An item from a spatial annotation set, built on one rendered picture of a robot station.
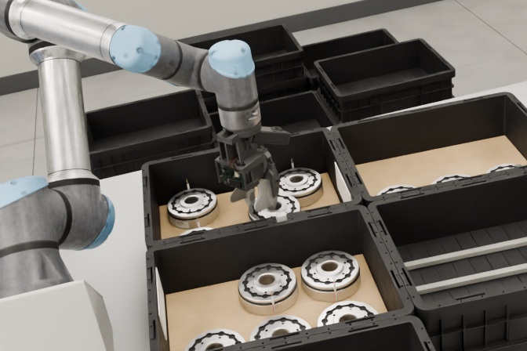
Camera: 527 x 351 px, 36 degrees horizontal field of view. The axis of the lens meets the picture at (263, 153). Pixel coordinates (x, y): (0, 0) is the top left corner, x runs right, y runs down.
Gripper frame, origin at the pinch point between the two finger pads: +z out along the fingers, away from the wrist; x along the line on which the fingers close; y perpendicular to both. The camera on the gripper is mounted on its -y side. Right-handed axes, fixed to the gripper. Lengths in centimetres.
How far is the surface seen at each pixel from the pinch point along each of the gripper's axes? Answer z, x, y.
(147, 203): -6.5, -13.5, 17.1
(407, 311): -6.9, 43.9, 17.9
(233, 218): 3.4, -5.9, 2.9
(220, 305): 3.3, 9.5, 23.8
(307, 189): 0.3, 4.1, -9.3
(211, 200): 0.6, -11.1, 3.3
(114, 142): 38, -107, -44
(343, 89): 37, -58, -107
